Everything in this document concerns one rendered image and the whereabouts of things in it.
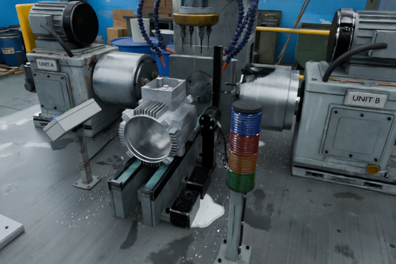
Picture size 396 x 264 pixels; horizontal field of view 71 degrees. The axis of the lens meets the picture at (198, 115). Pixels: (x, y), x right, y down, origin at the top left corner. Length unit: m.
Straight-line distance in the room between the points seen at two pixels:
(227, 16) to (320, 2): 4.86
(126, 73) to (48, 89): 0.39
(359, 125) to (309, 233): 0.37
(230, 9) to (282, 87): 0.47
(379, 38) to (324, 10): 5.15
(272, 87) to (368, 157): 0.38
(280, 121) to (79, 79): 0.83
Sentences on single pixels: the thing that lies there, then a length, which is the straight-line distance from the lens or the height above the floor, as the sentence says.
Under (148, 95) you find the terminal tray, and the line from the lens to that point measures 0.86.
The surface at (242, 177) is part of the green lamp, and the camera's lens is 0.59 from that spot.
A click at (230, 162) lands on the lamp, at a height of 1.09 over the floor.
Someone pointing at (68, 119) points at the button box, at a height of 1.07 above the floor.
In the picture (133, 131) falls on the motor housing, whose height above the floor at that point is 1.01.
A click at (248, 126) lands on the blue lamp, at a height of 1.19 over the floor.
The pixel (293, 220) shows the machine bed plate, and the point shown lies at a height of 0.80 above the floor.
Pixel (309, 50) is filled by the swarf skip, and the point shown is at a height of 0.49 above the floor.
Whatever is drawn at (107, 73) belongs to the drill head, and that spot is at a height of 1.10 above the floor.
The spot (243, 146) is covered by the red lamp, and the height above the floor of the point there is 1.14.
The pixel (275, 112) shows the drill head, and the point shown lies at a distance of 0.99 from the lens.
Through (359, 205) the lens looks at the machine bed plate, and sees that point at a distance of 1.06.
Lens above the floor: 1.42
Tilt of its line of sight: 25 degrees down
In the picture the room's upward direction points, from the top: 1 degrees clockwise
